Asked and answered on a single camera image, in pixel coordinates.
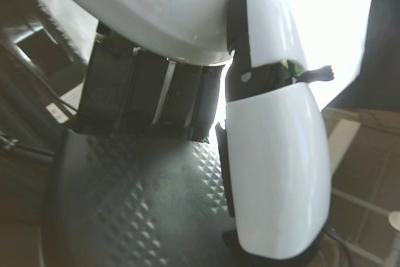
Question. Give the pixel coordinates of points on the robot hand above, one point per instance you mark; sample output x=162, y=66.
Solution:
x=140, y=201

